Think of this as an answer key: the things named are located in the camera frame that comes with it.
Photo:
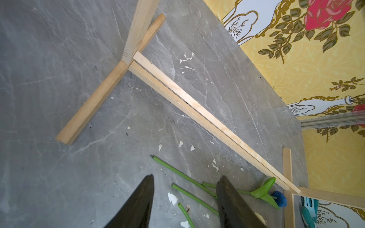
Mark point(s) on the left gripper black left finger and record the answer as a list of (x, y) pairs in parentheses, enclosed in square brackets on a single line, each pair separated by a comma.
[(136, 211)]

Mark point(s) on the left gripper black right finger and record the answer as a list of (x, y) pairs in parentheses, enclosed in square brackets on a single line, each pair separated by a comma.
[(234, 212)]

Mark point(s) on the pink artificial tulip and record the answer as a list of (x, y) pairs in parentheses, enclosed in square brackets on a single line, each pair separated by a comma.
[(176, 171)]

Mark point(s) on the yellow artificial tulip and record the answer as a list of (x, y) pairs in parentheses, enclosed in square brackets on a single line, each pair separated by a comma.
[(189, 220)]

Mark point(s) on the white artificial tulip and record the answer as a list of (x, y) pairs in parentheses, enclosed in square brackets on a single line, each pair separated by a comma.
[(195, 198)]

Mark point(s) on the teal garden fork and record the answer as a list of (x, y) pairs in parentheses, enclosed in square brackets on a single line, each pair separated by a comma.
[(311, 205)]

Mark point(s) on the wooden clothes rack frame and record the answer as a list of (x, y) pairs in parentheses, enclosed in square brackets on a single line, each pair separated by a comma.
[(142, 30)]

